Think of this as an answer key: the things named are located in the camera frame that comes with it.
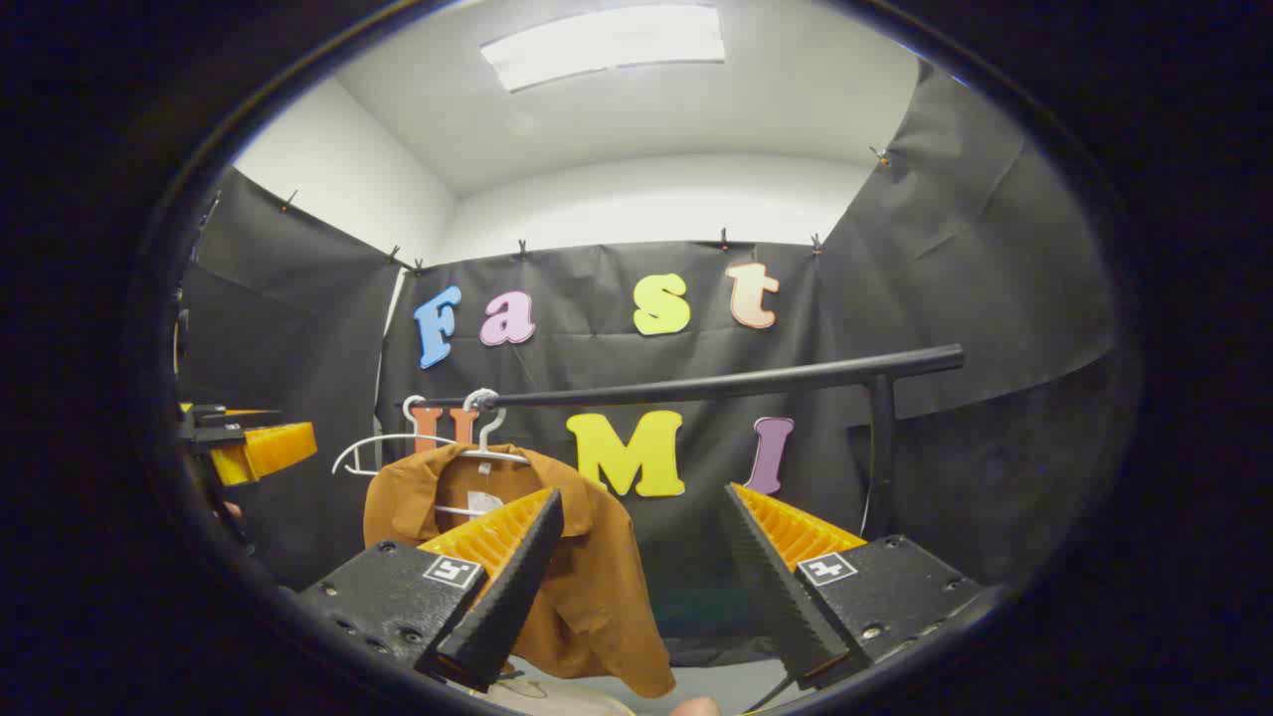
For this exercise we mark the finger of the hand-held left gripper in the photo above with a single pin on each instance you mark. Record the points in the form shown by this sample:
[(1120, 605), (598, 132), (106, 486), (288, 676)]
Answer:
[(269, 452), (234, 418)]

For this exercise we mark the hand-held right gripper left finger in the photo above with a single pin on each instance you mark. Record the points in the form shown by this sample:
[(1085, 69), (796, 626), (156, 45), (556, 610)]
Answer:
[(507, 607)]

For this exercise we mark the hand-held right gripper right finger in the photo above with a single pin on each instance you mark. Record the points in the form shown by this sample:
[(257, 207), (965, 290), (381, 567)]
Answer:
[(786, 607)]

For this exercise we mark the brown shirt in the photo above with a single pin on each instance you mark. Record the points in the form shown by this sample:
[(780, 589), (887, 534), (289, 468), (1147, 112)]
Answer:
[(597, 597)]

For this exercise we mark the white hanger with taped hook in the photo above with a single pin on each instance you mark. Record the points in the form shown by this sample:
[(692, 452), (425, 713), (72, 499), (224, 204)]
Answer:
[(484, 401)]

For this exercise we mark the bare white plastic hanger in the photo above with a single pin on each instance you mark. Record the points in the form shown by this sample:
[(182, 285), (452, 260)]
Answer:
[(388, 439)]

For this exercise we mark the black clothes rack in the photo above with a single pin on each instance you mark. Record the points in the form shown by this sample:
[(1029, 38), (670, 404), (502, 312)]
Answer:
[(746, 383)]

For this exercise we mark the black backdrop cloth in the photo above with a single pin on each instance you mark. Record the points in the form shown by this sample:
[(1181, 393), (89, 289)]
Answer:
[(577, 358)]

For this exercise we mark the ceiling light panel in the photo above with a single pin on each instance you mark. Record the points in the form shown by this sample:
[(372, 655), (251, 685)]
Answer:
[(607, 45)]

